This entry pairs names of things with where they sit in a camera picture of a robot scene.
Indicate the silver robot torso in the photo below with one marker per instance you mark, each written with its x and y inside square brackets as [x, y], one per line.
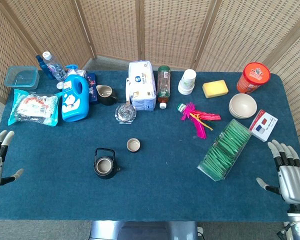
[142, 231]

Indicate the clear box of green teabags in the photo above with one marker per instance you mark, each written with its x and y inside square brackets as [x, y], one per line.
[225, 150]

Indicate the clear water bottle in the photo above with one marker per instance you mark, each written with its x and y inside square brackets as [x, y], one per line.
[54, 67]

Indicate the woven bamboo folding screen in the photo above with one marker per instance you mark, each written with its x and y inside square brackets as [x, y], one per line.
[175, 30]

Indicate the pink feather shuttlecock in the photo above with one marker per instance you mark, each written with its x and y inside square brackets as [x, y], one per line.
[195, 116]

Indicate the small white bottle cap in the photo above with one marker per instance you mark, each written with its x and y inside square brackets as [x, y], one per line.
[60, 85]

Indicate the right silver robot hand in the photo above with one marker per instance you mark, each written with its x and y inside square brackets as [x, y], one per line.
[292, 182]

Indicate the black cast-iron teapot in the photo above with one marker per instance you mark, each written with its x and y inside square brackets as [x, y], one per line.
[105, 166]

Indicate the blue plastic bottle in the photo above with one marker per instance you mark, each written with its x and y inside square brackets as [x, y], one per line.
[43, 66]

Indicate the stack of paper cups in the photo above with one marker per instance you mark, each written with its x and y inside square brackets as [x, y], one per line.
[187, 81]

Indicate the small ceramic cup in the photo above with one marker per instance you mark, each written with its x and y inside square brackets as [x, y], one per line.
[133, 145]

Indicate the brown tea bottle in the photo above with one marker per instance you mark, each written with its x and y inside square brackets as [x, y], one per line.
[164, 83]

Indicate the clear plastic food container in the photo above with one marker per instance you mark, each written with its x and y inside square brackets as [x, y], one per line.
[22, 78]

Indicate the black ceramic pitcher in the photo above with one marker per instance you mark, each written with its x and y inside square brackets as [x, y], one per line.
[106, 96]

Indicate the orange cylindrical canister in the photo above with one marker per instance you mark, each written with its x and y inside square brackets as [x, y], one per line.
[253, 77]

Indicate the blue detergent bottle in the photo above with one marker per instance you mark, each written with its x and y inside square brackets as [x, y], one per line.
[73, 102]

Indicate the yellow sponge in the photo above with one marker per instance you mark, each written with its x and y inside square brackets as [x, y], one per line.
[215, 88]

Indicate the dark blue patterned box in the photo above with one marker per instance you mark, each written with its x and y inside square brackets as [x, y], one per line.
[93, 87]

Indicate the white tissue pack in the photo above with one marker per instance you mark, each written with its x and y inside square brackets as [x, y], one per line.
[141, 85]

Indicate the white 3D glasses box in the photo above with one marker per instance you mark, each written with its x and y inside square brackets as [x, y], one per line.
[263, 125]

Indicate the stack of beige bowls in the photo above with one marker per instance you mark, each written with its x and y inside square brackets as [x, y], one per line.
[242, 106]

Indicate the teal snack bag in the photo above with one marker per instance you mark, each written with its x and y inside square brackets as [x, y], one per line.
[32, 107]

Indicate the blue tablecloth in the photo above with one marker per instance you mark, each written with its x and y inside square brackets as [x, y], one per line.
[160, 175]

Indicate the steel wool scrubber in wrapper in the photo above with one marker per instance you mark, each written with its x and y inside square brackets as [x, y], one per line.
[125, 113]

